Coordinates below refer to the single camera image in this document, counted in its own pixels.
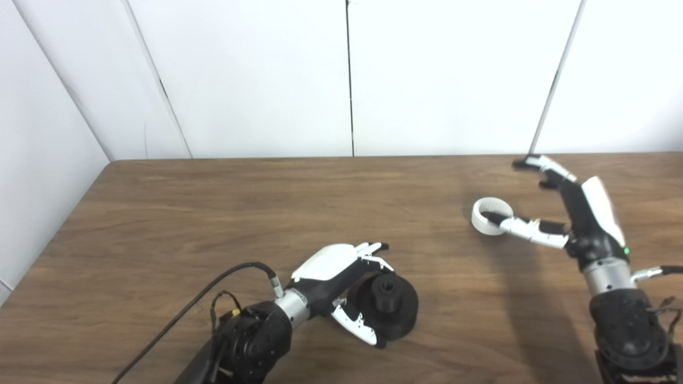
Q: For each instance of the round black plastic part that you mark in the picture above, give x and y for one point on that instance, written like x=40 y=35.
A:
x=395 y=309

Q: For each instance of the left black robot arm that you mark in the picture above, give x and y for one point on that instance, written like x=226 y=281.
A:
x=251 y=341

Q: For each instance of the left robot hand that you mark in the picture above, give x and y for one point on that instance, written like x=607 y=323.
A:
x=328 y=272

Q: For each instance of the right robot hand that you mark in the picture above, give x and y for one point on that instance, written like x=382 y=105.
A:
x=592 y=218

